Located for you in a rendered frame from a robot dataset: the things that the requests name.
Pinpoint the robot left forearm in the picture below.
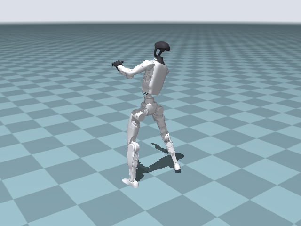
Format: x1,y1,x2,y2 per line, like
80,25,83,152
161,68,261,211
117,65,132,76

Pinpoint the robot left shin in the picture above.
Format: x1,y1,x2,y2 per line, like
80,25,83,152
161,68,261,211
127,144,139,182

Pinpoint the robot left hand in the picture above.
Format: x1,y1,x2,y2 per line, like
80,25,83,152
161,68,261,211
112,60,123,70

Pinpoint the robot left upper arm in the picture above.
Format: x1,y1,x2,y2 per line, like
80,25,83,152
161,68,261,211
125,60,155,79

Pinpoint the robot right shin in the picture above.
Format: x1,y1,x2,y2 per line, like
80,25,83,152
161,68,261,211
165,131,178,165

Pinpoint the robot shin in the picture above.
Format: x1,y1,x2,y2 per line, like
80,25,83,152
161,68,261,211
127,144,139,182
165,131,178,165

